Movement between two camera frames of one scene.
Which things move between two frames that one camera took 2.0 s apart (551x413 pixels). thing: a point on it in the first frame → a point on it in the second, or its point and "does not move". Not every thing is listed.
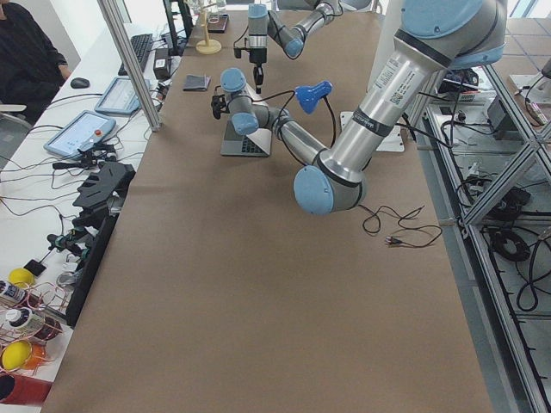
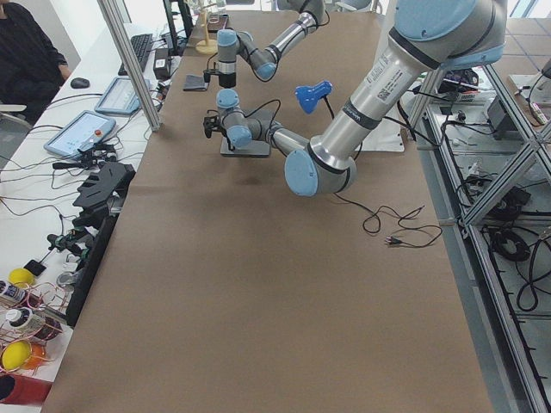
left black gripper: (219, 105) → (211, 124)
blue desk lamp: (308, 95) does not move
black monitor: (179, 24) does not move
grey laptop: (256, 144) does not move
